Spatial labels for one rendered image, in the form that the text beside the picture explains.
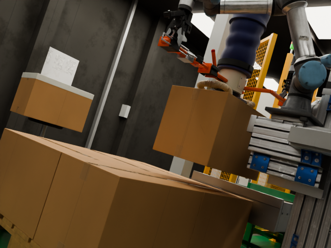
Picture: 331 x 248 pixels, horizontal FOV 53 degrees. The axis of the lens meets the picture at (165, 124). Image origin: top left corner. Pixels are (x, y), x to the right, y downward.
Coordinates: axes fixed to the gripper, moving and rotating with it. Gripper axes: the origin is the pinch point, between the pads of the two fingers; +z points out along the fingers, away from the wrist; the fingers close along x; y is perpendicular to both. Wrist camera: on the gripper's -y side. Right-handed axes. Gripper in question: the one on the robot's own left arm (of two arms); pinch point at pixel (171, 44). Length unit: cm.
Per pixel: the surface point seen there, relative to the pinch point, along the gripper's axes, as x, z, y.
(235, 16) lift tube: 3, -41, 49
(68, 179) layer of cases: 3, 75, -30
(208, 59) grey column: 104, -55, 160
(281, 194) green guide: 26, 59, 250
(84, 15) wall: 532, -177, 243
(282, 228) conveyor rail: -36, 77, 110
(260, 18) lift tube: -11, -42, 56
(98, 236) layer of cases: -24, 89, -29
